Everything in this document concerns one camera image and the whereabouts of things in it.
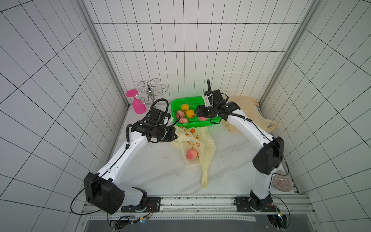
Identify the orange yellow fruit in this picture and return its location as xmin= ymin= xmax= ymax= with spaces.
xmin=185 ymin=109 xmax=196 ymax=119

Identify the yellow printed plastic bag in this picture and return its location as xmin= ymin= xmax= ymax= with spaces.
xmin=171 ymin=126 xmax=216 ymax=189

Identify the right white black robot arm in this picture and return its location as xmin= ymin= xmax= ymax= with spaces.
xmin=196 ymin=90 xmax=284 ymax=212

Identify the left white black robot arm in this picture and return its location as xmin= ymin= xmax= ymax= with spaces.
xmin=84 ymin=108 xmax=177 ymax=214

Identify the plain beige plastic bag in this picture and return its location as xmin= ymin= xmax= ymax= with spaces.
xmin=229 ymin=96 xmax=278 ymax=133

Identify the yellow bell pepper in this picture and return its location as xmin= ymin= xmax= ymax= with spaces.
xmin=180 ymin=104 xmax=190 ymax=113

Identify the green plastic basket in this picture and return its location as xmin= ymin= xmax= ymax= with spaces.
xmin=171 ymin=97 xmax=221 ymax=129

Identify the pink plastic wine glass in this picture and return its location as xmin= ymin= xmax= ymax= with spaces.
xmin=126 ymin=90 xmax=147 ymax=115

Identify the silver metal glass rack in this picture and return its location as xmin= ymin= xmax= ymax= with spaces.
xmin=136 ymin=78 xmax=169 ymax=104

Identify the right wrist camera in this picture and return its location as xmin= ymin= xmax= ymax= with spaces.
xmin=203 ymin=91 xmax=214 ymax=106

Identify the aluminium mounting rail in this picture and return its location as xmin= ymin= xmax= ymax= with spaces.
xmin=82 ymin=195 xmax=315 ymax=222

